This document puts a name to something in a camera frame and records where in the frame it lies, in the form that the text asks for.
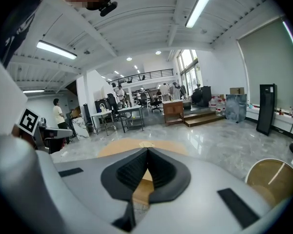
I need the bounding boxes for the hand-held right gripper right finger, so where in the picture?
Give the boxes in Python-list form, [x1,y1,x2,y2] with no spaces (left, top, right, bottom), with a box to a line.
[136,147,272,234]

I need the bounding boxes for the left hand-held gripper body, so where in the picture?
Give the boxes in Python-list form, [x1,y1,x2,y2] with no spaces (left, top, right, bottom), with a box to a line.
[17,108,51,153]

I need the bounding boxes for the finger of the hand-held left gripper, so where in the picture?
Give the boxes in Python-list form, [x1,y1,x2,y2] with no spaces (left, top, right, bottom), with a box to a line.
[47,128,74,154]

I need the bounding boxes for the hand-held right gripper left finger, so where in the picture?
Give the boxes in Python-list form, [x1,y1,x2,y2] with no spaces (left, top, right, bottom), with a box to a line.
[54,147,148,233]

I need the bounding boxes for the wooden drawer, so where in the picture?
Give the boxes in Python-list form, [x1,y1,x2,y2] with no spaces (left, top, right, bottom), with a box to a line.
[133,171,154,201]

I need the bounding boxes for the wooden coffee table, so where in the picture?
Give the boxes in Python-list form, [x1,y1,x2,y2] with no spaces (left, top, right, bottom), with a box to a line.
[97,138,188,158]

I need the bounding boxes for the white veined marble slab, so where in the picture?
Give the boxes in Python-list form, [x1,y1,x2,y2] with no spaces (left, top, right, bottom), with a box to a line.
[71,117,90,140]

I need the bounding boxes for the tall black cabinet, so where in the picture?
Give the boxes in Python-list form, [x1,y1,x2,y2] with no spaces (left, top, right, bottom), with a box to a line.
[83,103,93,133]

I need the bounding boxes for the white sink table steel legs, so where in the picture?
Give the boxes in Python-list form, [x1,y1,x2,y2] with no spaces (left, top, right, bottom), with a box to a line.
[91,110,115,137]

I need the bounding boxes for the low wooden platform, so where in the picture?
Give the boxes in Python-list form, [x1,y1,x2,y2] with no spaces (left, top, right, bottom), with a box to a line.
[183,106,227,128]

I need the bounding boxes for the large round white-rimmed table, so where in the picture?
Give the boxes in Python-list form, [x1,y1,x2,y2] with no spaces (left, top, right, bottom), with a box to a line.
[245,157,293,208]

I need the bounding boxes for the grey-framed white table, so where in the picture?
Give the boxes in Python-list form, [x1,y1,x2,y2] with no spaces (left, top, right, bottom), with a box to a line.
[117,105,145,133]

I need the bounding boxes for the grey marble slab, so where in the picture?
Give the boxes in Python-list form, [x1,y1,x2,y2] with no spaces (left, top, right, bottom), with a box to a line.
[226,94,248,124]

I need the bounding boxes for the bulky black case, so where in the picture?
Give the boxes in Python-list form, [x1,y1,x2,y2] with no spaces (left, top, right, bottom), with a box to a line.
[191,86,212,108]

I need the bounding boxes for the person's black t-shirt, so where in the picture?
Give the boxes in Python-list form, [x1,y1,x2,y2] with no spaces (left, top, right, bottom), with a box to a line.
[0,0,71,68]

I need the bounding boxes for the black tower appliance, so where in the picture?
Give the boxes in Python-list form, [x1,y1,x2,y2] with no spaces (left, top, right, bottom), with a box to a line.
[256,83,277,137]

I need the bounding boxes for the white window ledge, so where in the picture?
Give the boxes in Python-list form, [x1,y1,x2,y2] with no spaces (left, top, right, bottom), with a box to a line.
[246,105,293,141]

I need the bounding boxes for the black mezzanine railing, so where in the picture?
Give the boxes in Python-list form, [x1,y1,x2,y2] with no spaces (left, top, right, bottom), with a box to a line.
[107,68,174,84]

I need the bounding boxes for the glass entrance windows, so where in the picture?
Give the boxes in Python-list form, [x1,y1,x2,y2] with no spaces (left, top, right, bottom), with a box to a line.
[177,49,200,96]

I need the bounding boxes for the black head-worn camera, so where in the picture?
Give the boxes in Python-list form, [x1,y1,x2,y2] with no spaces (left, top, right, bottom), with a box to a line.
[86,0,118,17]

